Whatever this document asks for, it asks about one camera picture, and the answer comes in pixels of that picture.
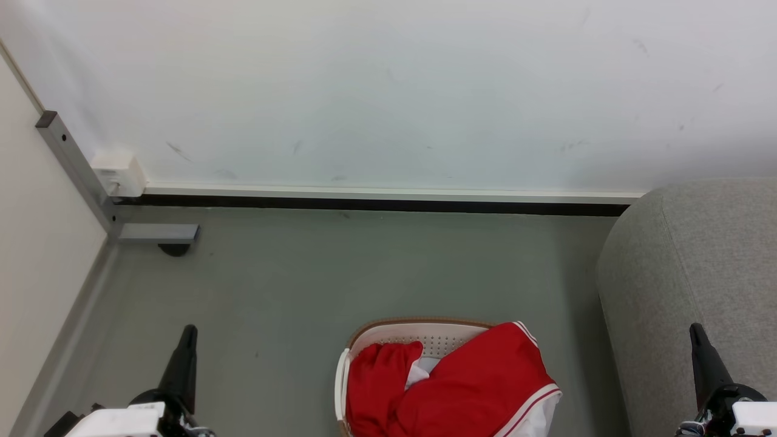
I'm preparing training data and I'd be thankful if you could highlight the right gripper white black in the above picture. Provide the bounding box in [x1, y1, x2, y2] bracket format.
[676, 324, 777, 437]

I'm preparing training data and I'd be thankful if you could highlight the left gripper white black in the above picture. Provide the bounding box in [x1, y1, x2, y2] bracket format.
[44, 325, 214, 437]

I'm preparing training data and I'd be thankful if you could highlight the grey fabric sofa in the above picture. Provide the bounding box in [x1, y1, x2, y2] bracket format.
[597, 177, 777, 437]

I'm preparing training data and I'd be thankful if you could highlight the red sports garment white trim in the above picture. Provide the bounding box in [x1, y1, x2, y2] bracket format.
[346, 322, 563, 437]

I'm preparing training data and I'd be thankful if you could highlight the white wall socket box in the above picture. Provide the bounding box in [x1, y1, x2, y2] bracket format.
[91, 153, 148, 198]

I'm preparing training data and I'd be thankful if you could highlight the white laundry basket brown rim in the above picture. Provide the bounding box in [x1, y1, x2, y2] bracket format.
[334, 317, 563, 437]

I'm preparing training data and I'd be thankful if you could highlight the white and black wall skirting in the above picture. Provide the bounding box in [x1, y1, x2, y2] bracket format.
[131, 185, 645, 218]

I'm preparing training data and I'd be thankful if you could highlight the grey metal frame post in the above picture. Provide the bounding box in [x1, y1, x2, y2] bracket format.
[35, 111, 200, 245]

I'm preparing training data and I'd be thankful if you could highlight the grey floor skirting strip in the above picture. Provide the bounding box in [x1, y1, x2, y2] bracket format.
[7, 240, 122, 437]

